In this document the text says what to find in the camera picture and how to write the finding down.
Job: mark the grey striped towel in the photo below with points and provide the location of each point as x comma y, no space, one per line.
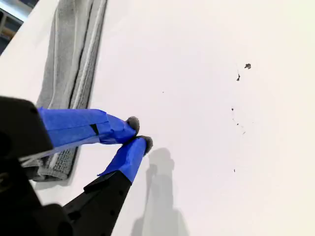
66,49

